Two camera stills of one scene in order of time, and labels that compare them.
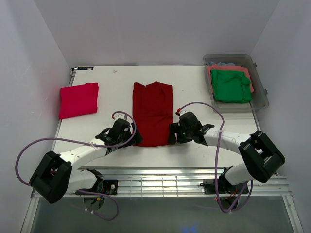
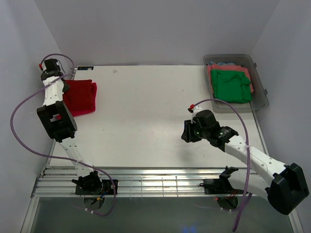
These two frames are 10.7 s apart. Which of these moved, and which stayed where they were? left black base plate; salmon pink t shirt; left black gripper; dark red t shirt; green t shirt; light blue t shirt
Moved: dark red t shirt; left black gripper
Stayed: left black base plate; light blue t shirt; salmon pink t shirt; green t shirt
